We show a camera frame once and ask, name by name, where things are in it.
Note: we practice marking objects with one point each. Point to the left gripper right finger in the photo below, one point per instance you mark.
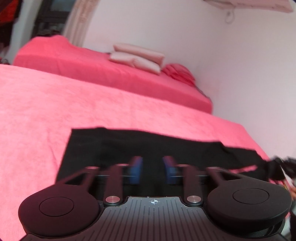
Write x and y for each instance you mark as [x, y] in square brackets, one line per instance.
[187, 175]

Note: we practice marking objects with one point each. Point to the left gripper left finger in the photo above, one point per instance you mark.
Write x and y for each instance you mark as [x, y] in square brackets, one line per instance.
[118, 177]

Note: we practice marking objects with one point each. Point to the black knit pants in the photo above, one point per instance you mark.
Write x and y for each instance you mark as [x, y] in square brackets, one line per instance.
[103, 148]

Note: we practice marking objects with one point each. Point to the near pink bed blanket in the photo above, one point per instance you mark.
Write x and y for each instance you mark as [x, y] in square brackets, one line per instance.
[39, 110]

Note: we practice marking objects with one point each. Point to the folded pink blanket stack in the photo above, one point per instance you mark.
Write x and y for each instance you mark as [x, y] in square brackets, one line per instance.
[180, 73]

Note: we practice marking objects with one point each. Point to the lower light pink pillow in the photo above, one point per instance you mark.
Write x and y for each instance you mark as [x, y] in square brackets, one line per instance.
[135, 62]

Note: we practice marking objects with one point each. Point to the light pink pillow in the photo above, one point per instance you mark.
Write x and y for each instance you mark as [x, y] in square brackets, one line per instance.
[135, 62]
[151, 55]

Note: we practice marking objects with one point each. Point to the upper light pink pillow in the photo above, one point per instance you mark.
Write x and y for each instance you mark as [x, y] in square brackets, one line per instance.
[151, 55]

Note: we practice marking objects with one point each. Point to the far pink bed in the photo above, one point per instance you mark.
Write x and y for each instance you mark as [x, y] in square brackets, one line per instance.
[57, 55]

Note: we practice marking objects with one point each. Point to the patterned pink curtain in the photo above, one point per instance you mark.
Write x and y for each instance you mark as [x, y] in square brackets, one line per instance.
[78, 21]

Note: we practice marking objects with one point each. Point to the hanging red clothes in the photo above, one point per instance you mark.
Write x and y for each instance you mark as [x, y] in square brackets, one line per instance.
[10, 11]

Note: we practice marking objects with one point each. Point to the wall air conditioner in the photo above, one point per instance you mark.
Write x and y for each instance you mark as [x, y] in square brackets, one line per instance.
[284, 6]

